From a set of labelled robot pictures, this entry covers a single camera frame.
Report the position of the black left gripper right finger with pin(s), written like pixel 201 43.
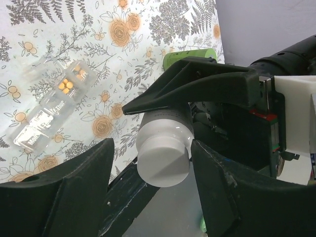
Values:
pixel 237 201

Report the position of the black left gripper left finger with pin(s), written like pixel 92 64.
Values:
pixel 64 201

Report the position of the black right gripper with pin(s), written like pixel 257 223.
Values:
pixel 252 137

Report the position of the white bottle cap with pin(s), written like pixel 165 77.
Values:
pixel 163 162

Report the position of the white pill bottle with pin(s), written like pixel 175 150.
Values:
pixel 175 122

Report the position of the orange pills in organizer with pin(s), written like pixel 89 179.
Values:
pixel 72 82

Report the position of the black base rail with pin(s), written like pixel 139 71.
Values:
pixel 127 196

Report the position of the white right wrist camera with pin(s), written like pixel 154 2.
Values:
pixel 300 112

